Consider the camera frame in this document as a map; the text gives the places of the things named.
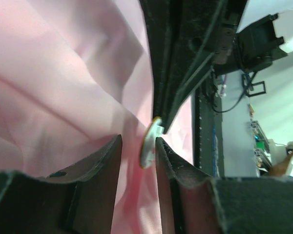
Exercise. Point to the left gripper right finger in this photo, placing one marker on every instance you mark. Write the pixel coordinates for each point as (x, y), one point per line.
(192, 202)

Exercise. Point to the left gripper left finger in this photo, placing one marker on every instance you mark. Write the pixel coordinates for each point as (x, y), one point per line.
(78, 199)

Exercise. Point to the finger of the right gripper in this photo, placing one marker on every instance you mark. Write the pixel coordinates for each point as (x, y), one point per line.
(162, 19)
(206, 35)

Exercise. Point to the yellow round brooch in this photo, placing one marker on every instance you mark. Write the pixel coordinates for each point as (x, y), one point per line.
(147, 152)

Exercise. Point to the pink garment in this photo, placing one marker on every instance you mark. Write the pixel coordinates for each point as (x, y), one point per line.
(72, 74)

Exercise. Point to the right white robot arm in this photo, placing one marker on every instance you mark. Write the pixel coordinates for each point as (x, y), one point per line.
(259, 44)

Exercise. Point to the black rectangular frame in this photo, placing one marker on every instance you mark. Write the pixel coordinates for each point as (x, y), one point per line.
(257, 89)

